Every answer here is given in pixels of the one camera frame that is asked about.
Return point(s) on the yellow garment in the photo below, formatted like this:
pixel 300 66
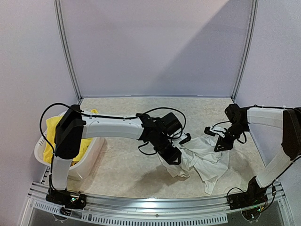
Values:
pixel 85 145

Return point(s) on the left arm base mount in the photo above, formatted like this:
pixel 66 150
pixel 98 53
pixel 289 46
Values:
pixel 68 199

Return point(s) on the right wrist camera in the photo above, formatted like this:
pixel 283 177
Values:
pixel 212 131

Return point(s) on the front aluminium rail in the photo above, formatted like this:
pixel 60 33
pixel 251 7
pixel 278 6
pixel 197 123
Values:
pixel 117 211

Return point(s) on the white plastic laundry basket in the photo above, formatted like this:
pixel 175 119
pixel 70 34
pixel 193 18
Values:
pixel 80 166

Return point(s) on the white t-shirt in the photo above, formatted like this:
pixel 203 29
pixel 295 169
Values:
pixel 199 154

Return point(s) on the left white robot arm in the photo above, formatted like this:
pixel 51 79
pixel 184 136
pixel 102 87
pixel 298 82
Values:
pixel 75 125

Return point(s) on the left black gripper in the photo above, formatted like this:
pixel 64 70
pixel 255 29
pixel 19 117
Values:
pixel 171 157

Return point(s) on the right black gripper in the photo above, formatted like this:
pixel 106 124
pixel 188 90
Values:
pixel 228 136

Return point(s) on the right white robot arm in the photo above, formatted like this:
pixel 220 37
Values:
pixel 276 130

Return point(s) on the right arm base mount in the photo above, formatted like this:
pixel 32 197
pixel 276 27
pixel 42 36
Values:
pixel 238 199

